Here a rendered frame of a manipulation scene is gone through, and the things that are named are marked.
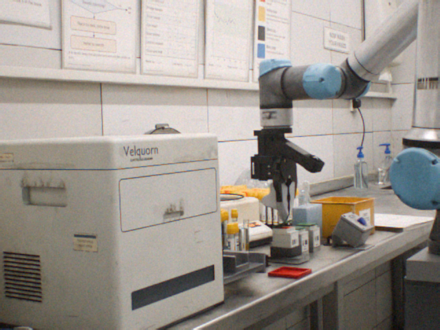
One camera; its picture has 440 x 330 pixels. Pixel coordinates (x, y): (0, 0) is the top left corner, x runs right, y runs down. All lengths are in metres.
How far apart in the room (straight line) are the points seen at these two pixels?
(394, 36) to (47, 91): 0.84
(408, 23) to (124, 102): 0.86
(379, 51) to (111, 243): 0.78
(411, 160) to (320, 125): 1.84
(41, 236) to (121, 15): 1.03
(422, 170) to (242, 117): 1.31
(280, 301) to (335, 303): 0.34
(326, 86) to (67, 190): 0.64
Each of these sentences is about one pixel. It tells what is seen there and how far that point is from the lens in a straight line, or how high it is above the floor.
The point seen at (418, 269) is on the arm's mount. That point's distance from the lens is 1.40.
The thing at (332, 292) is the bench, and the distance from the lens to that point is 1.64.
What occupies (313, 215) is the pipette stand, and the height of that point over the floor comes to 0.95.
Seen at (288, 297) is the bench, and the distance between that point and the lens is 1.35.
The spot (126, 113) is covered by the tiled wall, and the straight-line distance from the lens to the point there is 1.98.
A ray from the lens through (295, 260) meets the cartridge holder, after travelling 1.55.
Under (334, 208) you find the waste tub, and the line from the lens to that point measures 1.86.
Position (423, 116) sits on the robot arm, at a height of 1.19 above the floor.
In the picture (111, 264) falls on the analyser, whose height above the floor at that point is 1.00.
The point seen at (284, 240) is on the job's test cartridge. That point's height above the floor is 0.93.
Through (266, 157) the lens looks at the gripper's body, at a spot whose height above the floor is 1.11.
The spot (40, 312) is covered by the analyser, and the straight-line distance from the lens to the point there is 1.11.
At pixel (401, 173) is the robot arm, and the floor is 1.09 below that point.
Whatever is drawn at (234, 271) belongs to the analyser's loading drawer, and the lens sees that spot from 1.28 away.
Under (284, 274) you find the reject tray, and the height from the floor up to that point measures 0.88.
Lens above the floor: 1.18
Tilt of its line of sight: 3 degrees down
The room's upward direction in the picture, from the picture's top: 2 degrees counter-clockwise
